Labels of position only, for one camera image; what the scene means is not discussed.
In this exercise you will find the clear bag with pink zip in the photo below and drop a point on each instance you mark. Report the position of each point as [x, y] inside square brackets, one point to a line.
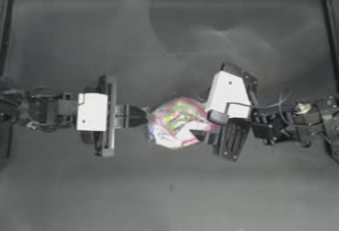
[173, 126]

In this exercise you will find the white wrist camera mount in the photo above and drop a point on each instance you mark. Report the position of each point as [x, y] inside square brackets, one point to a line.
[230, 92]
[93, 112]

